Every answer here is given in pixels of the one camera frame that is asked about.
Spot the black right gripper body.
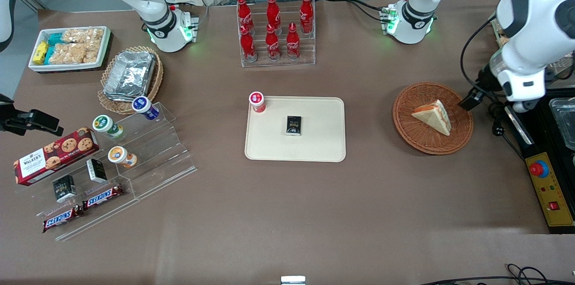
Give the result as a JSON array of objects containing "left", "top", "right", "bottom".
[{"left": 0, "top": 94, "right": 30, "bottom": 135}]

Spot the triangular white bread sandwich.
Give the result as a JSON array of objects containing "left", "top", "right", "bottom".
[{"left": 411, "top": 99, "right": 451, "bottom": 136}]

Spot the brown round wicker basket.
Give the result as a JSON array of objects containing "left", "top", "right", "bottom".
[{"left": 393, "top": 82, "right": 474, "bottom": 156}]

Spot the light tan wicker basket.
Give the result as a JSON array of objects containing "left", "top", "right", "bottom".
[{"left": 97, "top": 45, "right": 164, "bottom": 115}]

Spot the cream plastic tray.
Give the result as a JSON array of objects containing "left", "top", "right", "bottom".
[{"left": 244, "top": 96, "right": 347, "bottom": 163}]

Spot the red Walkers cookie box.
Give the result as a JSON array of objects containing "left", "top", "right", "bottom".
[{"left": 13, "top": 127, "right": 100, "bottom": 186}]

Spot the black appliance housing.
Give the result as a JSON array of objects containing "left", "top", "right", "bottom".
[{"left": 504, "top": 89, "right": 575, "bottom": 235}]

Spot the clear plastic container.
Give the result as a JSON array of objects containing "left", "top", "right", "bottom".
[{"left": 548, "top": 98, "right": 575, "bottom": 151}]

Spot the green lid yogurt cup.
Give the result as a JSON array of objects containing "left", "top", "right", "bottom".
[{"left": 92, "top": 115, "right": 124, "bottom": 138}]

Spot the yellow snack pack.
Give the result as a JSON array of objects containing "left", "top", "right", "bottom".
[{"left": 33, "top": 41, "right": 49, "bottom": 65}]

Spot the rice cracker bag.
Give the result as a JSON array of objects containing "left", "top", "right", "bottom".
[
  {"left": 62, "top": 28, "right": 105, "bottom": 45},
  {"left": 49, "top": 43, "right": 87, "bottom": 65}
]

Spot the orange lid yogurt cup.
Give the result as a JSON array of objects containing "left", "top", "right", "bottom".
[{"left": 107, "top": 146, "right": 138, "bottom": 169}]

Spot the red emergency stop button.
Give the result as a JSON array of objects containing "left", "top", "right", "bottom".
[{"left": 529, "top": 160, "right": 550, "bottom": 178}]

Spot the Snickers chocolate bar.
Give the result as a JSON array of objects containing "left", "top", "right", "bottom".
[
  {"left": 42, "top": 205, "right": 84, "bottom": 233},
  {"left": 82, "top": 184, "right": 124, "bottom": 210}
]

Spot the stack of foil trays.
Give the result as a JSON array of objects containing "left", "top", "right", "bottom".
[{"left": 103, "top": 51, "right": 156, "bottom": 102}]

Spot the white rectangular snack bin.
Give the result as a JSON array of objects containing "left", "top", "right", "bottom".
[{"left": 28, "top": 26, "right": 111, "bottom": 72}]

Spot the blue lid yogurt cup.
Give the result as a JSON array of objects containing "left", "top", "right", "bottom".
[{"left": 132, "top": 96, "right": 160, "bottom": 120}]

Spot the yellow control panel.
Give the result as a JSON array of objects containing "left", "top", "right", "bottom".
[{"left": 525, "top": 152, "right": 575, "bottom": 228}]

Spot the clear acrylic stepped shelf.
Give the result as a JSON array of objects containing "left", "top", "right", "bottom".
[{"left": 18, "top": 102, "right": 197, "bottom": 242}]

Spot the clear acrylic bottle rack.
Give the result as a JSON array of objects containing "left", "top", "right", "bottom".
[{"left": 236, "top": 0, "right": 316, "bottom": 68}]

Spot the red cola bottle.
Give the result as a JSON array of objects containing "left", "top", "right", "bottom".
[
  {"left": 265, "top": 24, "right": 281, "bottom": 61},
  {"left": 267, "top": 0, "right": 282, "bottom": 34},
  {"left": 239, "top": 25, "right": 258, "bottom": 62},
  {"left": 299, "top": 0, "right": 314, "bottom": 35},
  {"left": 237, "top": 0, "right": 255, "bottom": 36},
  {"left": 286, "top": 23, "right": 301, "bottom": 60}
]

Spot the red lid yogurt cup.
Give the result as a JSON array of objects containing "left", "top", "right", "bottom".
[{"left": 249, "top": 91, "right": 266, "bottom": 114}]

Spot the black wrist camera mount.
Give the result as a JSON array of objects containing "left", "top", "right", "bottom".
[{"left": 475, "top": 65, "right": 497, "bottom": 93}]

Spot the black power cable with plug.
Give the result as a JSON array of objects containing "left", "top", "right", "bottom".
[{"left": 487, "top": 96, "right": 527, "bottom": 160}]

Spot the white wire snack rack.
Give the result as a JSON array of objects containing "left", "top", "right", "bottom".
[{"left": 491, "top": 13, "right": 575, "bottom": 80}]

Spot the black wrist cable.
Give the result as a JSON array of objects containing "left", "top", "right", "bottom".
[{"left": 460, "top": 14, "right": 500, "bottom": 97}]

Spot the black floor cable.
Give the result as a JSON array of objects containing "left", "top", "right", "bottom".
[{"left": 418, "top": 263, "right": 575, "bottom": 285}]

